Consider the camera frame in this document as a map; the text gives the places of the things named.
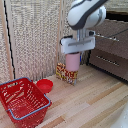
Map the brown drawer cabinet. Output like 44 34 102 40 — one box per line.
84 9 128 82

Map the pink plastic cup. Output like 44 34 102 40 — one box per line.
64 52 81 72

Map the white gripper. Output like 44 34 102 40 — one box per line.
59 35 96 65

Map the red shopping basket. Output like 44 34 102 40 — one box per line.
0 77 52 128

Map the woven room divider screen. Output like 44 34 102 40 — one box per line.
0 0 98 83

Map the colourful printed cardboard box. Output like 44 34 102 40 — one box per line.
55 62 79 86

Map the red plastic bowl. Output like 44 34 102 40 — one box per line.
35 78 54 94

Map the long silver drawer handle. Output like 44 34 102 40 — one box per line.
94 32 120 43
95 55 120 67

